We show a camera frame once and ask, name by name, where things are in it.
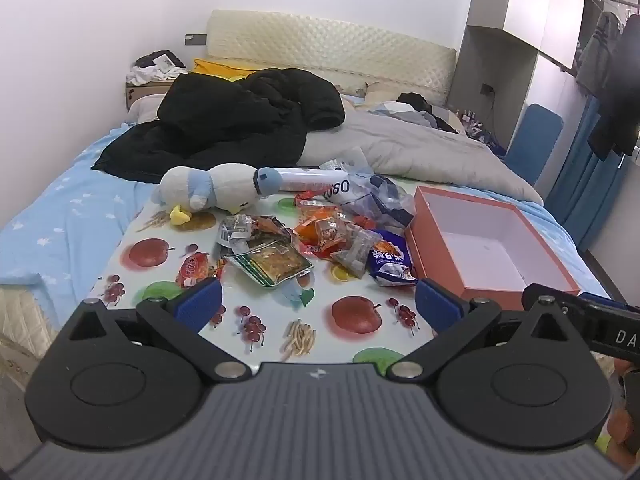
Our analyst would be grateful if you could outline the beige pillow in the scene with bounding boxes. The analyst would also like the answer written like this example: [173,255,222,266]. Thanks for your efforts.
[364,82,403,107]

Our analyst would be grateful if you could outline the white tube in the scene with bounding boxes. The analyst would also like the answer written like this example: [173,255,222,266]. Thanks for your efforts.
[276,168,352,195]

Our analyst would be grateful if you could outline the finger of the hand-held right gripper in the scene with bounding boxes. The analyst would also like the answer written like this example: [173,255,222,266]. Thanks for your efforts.
[522,282,584,312]

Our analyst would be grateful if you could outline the blue chair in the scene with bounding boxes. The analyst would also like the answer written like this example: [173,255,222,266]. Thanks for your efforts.
[504,103,566,187]

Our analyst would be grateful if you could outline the cream padded headboard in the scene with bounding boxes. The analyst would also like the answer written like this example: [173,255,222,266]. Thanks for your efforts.
[205,8,458,107]

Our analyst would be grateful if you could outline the hanging black garment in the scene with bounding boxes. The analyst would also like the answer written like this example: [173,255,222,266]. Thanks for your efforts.
[586,26,640,162]

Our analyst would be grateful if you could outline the green snack packet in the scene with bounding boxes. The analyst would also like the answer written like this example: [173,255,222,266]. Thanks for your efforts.
[224,239,314,287]

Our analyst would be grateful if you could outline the black jacket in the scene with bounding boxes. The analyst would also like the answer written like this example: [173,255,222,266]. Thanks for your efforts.
[91,67,347,184]

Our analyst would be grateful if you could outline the brown bedside cabinet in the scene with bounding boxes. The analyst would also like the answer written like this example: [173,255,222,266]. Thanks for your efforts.
[125,80,175,109]

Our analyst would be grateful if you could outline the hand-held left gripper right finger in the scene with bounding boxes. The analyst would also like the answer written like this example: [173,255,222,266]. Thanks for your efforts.
[387,277,576,381]

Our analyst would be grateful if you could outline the blue curtain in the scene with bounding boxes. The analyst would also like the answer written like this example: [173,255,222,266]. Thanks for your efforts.
[544,94,640,257]

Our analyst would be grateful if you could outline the hanging grey hoodie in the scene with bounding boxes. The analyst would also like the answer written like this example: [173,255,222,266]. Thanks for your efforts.
[575,10,624,97]

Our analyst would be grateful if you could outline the grey duvet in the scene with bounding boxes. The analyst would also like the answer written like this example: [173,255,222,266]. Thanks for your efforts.
[297,104,545,207]

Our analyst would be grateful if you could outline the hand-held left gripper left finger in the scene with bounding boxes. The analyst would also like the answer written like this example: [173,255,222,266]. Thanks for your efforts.
[64,276,252,382]

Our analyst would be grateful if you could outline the group of small bottles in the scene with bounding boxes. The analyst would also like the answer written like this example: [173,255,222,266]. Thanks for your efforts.
[457,107,507,157]

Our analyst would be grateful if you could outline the white wall cabinet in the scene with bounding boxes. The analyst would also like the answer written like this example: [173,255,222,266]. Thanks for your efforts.
[465,0,589,74]

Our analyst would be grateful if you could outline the cream mattress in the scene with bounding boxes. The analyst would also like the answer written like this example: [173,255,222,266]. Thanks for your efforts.
[0,282,67,387]

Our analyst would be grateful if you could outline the orange snack packet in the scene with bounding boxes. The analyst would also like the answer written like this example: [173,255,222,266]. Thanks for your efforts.
[299,212,352,255]
[296,199,347,222]

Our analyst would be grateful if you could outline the yellow pillow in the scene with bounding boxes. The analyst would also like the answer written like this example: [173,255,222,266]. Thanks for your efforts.
[192,58,249,82]

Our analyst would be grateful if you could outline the silver dark red snack packet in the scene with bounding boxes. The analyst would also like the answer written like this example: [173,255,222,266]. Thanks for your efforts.
[216,214,289,257]

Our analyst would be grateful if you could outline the white blue plush toy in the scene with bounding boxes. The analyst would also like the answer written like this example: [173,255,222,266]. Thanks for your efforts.
[151,162,282,226]

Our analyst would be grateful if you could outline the heap of dark clothes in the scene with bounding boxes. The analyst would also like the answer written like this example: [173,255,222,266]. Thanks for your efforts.
[370,92,461,134]

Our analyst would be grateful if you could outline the clear plastic bag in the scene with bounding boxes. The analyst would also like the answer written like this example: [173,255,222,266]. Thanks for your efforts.
[319,146,417,229]

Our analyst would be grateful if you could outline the purple snack packet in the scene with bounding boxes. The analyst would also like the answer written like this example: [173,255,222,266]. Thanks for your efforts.
[369,229,419,287]

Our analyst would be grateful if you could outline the pink cardboard box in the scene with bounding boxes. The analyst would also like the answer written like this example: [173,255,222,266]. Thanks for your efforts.
[404,185,581,311]

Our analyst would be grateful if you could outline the grey clear snack packet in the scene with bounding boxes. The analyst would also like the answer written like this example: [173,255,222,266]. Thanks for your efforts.
[330,224,384,279]

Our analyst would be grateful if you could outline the fruit print mat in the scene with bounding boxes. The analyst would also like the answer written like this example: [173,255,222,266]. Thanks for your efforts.
[100,187,526,377]

